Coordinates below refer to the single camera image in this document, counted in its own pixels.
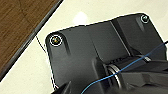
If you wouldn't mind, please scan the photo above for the thin blue cable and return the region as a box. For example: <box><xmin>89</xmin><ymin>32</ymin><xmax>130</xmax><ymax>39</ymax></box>
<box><xmin>79</xmin><ymin>40</ymin><xmax>168</xmax><ymax>94</ymax></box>

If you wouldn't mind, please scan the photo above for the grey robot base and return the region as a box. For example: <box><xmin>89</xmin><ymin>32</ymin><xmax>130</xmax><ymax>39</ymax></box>
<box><xmin>44</xmin><ymin>12</ymin><xmax>168</xmax><ymax>94</ymax></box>

